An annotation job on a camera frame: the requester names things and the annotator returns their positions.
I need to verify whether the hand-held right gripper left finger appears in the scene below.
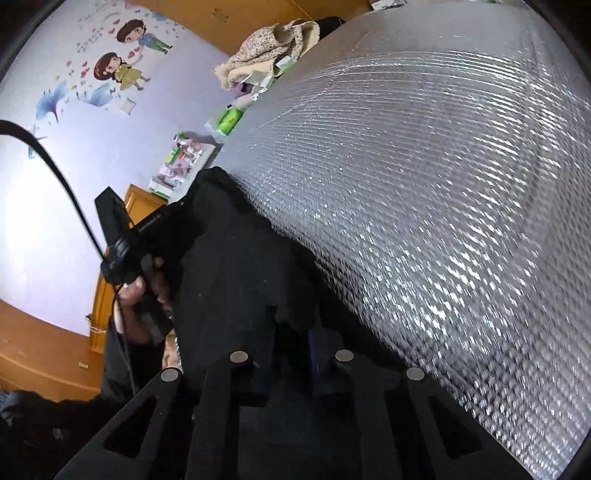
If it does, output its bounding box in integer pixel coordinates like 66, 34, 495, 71
55, 323, 278, 480

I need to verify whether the black garment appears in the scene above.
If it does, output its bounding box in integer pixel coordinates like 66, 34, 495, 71
173, 167, 398, 480

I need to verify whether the cartoon wall sticker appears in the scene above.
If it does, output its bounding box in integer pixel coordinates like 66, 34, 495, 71
28, 0, 185, 158

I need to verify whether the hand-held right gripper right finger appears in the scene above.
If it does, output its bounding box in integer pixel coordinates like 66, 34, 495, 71
309, 323, 532, 480

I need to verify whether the person's left forearm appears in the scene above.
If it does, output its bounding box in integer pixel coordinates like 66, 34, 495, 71
0, 318, 185, 480

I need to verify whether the beige floral blanket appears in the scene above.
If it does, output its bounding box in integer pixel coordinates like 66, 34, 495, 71
213, 19, 321, 90

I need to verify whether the wooden wardrobe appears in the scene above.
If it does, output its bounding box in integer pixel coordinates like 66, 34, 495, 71
134, 0, 375, 61

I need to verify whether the pile of small packets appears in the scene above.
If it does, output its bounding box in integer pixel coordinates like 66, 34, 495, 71
148, 131, 204, 195

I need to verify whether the left hand-held gripper cable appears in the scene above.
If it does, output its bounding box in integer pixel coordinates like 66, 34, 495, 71
0, 120, 109, 264

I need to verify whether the person's left hand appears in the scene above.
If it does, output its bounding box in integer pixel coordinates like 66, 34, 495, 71
112, 258, 180, 345

